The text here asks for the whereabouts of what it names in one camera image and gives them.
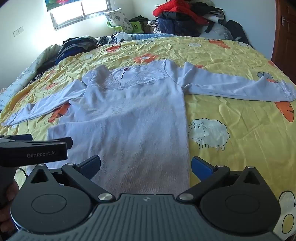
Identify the window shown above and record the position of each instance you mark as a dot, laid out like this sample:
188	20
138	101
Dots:
69	12

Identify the brown wooden door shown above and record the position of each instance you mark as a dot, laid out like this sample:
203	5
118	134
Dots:
284	39

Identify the red puffer jacket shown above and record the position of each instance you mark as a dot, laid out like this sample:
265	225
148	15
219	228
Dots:
175	7

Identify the green plastic chair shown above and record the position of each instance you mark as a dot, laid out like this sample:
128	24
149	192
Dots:
136	26

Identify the person's left hand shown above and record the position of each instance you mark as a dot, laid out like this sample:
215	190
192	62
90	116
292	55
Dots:
12	191

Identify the floral pillow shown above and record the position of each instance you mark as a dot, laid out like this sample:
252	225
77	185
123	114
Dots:
116	17

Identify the black backpack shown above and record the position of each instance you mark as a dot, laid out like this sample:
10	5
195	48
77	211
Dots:
235	30

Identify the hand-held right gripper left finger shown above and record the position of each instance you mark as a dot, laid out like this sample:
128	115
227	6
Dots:
91	165

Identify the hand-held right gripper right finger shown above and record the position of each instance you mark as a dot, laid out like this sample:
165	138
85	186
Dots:
200	167

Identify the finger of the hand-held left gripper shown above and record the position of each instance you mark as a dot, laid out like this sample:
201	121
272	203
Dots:
18	138
61	141

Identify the dark cloth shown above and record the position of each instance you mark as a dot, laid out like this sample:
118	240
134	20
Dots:
138	18

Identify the white plastic bag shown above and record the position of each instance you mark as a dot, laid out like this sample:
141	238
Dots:
120	36

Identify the white wall switch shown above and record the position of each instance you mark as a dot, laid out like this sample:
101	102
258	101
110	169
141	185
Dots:
18	31

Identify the blue knitted blanket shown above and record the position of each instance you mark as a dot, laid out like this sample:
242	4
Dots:
144	36

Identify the lavender long-sleeve shirt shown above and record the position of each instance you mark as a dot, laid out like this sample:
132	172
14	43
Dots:
129	115

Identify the wall poster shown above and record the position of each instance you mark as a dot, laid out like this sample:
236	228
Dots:
55	3

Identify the black clothing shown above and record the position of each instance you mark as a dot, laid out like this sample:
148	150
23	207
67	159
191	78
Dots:
205	9

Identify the yellow printed bed sheet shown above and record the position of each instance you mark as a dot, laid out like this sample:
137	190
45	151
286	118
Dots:
231	104

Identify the checkered cloth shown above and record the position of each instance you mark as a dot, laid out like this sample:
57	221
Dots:
152	26

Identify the light patterned quilt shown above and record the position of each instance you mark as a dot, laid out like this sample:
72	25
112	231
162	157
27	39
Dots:
20	81

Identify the stack of folded dark clothes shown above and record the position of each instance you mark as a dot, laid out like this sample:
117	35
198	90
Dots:
74	46

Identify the navy jacket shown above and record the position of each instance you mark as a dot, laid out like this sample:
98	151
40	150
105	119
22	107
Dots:
171	26

